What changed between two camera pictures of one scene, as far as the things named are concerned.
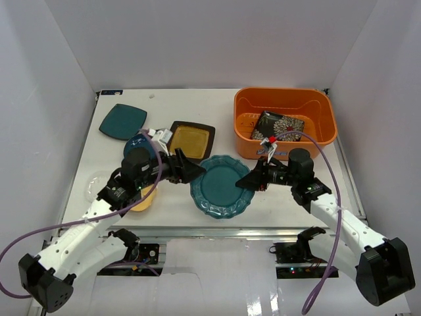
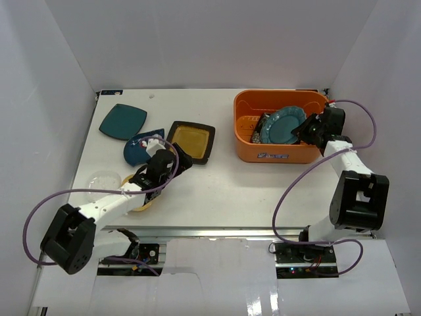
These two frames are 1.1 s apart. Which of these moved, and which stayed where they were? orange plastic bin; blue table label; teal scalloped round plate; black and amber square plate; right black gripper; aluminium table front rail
Moved: right black gripper; teal scalloped round plate
Stayed: blue table label; black and amber square plate; aluminium table front rail; orange plastic bin
